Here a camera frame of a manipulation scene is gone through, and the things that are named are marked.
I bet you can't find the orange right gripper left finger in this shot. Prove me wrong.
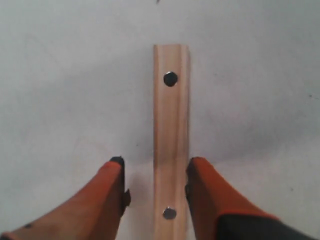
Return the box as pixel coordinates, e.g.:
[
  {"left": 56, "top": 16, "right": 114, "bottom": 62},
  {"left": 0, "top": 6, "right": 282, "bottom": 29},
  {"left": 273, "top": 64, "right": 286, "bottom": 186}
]
[{"left": 0, "top": 156, "right": 131, "bottom": 240}]

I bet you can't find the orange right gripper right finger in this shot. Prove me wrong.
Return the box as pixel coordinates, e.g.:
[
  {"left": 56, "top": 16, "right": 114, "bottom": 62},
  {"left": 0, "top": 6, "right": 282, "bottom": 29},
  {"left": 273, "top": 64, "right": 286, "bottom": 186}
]
[{"left": 185, "top": 157, "right": 311, "bottom": 240}]

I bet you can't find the wooden stick with holes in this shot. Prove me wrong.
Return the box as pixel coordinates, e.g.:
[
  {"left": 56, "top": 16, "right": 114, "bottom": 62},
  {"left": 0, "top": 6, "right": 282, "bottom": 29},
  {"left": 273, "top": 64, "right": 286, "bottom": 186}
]
[{"left": 153, "top": 44, "right": 191, "bottom": 240}]

